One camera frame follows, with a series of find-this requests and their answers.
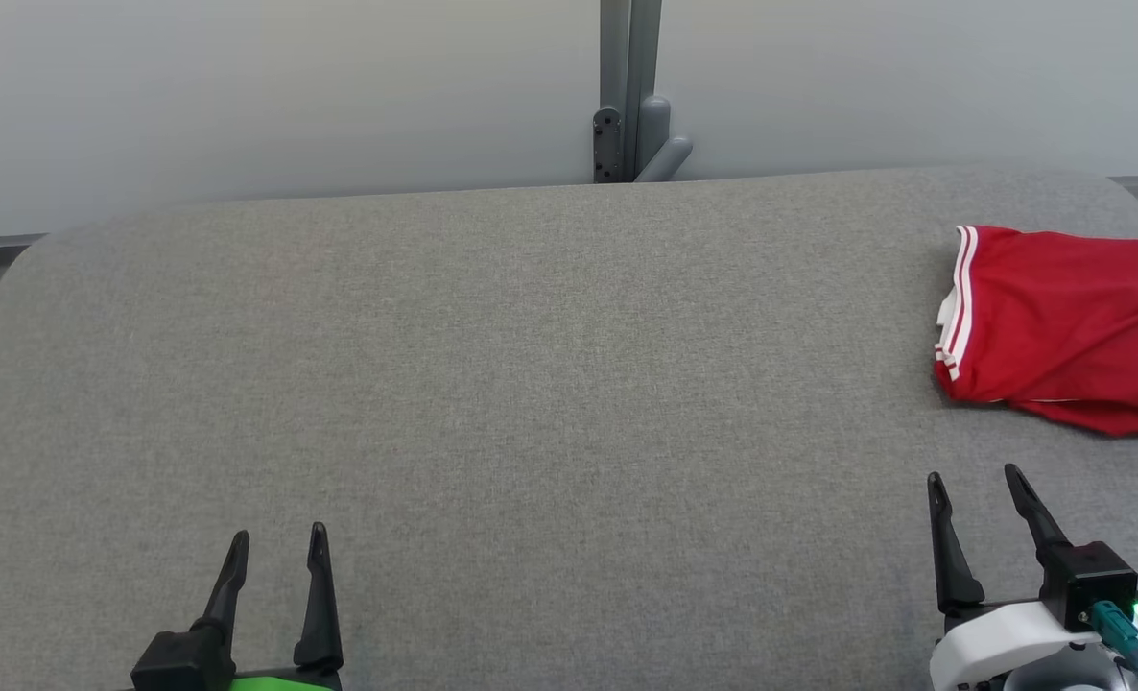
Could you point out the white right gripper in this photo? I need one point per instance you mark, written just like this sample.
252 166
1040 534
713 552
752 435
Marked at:
1001 643

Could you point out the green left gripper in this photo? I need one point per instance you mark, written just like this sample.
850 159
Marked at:
281 684

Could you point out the red shorts with white stripe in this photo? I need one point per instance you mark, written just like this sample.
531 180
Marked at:
1130 420

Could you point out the red jersey with white sleeves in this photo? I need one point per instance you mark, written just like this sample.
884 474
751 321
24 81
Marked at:
1068 317

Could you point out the grey fabric sofa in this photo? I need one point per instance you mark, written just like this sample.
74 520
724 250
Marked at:
531 403

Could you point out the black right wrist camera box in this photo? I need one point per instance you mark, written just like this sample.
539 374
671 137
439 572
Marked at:
1092 576

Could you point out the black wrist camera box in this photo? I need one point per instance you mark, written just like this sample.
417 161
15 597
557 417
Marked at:
180 662
1092 576

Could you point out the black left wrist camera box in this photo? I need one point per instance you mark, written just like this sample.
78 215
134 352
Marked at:
180 662

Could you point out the grey cylinder post fitting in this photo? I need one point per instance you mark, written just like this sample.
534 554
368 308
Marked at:
655 125

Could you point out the black post bracket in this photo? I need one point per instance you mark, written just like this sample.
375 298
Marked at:
607 144

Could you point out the grey metal partition post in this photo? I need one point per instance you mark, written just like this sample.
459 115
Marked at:
631 48

